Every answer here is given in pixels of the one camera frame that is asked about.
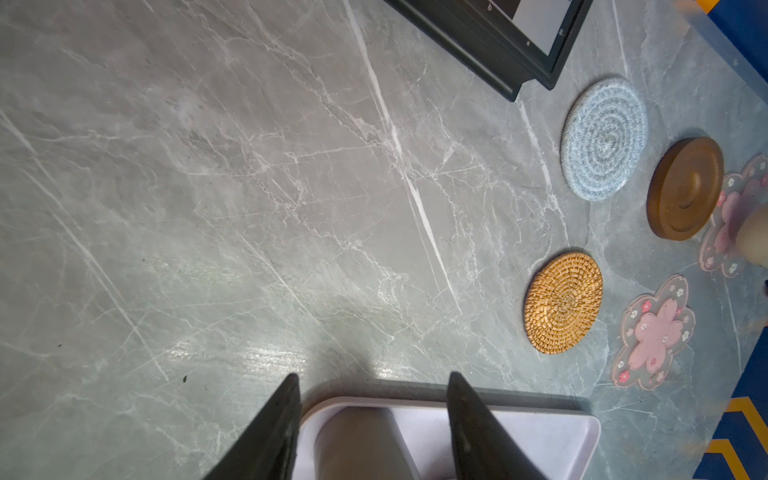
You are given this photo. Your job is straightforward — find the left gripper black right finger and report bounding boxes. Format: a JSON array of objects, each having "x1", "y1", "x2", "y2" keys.
[{"x1": 447, "y1": 372, "x2": 545, "y2": 479}]

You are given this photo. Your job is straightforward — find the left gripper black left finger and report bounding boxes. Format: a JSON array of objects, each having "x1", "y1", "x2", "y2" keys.
[{"x1": 204, "y1": 373, "x2": 301, "y2": 480}]

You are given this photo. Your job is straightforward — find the tan rattan round coaster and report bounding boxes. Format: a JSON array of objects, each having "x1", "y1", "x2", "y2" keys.
[{"x1": 524, "y1": 251, "x2": 603, "y2": 355}]

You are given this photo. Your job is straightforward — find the pink flower coaster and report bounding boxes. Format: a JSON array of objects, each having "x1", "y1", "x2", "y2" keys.
[
  {"x1": 611, "y1": 274, "x2": 696, "y2": 391},
  {"x1": 699, "y1": 154, "x2": 767, "y2": 279}
]

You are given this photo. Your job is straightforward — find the brown wooden round coaster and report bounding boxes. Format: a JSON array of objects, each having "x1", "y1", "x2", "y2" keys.
[{"x1": 646, "y1": 137, "x2": 724, "y2": 241}]

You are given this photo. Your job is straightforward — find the light blue woven coaster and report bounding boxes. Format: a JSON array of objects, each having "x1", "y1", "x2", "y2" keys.
[{"x1": 560, "y1": 76, "x2": 649, "y2": 202}]

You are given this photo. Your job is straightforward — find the white ceramic mug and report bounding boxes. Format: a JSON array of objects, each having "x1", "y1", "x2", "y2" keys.
[{"x1": 736, "y1": 204, "x2": 768, "y2": 269}]

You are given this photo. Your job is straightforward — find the lavender plastic tray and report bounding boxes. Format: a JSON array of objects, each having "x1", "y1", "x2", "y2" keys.
[{"x1": 292, "y1": 397, "x2": 601, "y2": 479}]

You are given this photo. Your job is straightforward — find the grey metal cup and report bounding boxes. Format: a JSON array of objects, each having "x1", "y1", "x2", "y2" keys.
[{"x1": 314, "y1": 407, "x2": 420, "y2": 479}]

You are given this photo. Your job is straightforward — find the folded chessboard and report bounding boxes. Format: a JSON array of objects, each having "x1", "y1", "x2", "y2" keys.
[{"x1": 389, "y1": 0, "x2": 592, "y2": 102}]

